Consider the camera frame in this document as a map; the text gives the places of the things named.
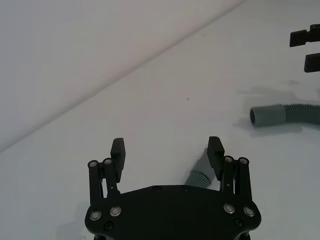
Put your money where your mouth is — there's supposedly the grey corrugated hose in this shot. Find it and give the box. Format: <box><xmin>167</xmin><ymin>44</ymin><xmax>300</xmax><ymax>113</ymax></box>
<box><xmin>249</xmin><ymin>103</ymin><xmax>320</xmax><ymax>129</ymax></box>
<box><xmin>184</xmin><ymin>147</ymin><xmax>214</xmax><ymax>188</ymax></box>

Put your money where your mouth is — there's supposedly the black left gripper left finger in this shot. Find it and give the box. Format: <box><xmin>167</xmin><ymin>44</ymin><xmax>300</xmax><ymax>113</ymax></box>
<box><xmin>87</xmin><ymin>137</ymin><xmax>128</xmax><ymax>201</ymax></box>

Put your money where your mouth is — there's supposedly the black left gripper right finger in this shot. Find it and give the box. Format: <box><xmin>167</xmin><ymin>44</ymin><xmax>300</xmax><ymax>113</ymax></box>
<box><xmin>206</xmin><ymin>136</ymin><xmax>254</xmax><ymax>202</ymax></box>

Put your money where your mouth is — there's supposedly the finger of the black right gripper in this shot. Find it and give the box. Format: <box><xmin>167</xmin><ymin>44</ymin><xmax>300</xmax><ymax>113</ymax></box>
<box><xmin>289</xmin><ymin>24</ymin><xmax>320</xmax><ymax>48</ymax></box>
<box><xmin>303</xmin><ymin>52</ymin><xmax>320</xmax><ymax>74</ymax></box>

